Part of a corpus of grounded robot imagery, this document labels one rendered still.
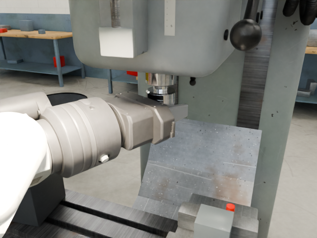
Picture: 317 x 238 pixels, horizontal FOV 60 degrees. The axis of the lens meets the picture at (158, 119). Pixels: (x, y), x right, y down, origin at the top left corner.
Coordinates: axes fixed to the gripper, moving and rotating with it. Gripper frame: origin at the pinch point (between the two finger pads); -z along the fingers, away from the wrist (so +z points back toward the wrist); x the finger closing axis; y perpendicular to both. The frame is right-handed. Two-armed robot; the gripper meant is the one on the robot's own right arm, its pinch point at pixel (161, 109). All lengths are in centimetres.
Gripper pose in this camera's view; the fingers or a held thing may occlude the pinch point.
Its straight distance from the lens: 44.2
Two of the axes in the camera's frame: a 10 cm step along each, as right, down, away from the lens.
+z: -7.3, 2.5, -6.3
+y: -0.1, 9.2, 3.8
